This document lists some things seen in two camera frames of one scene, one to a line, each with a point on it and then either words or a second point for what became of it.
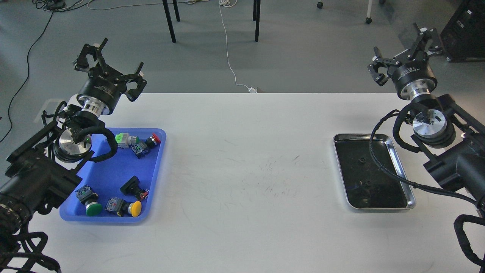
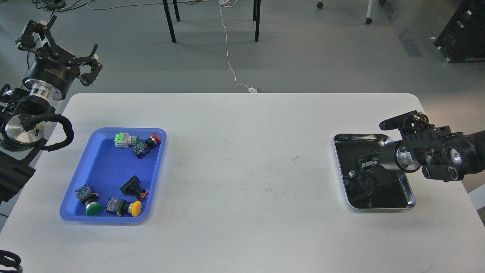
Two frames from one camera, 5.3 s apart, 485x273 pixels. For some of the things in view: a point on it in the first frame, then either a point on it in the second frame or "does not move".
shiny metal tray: x=367 y=185 does not move
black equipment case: x=463 y=38 does not move
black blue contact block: x=140 y=149 does not move
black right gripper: x=413 y=78 to x=385 y=157
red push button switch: x=152 y=141 does not move
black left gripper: x=101 y=87 to x=52 y=69
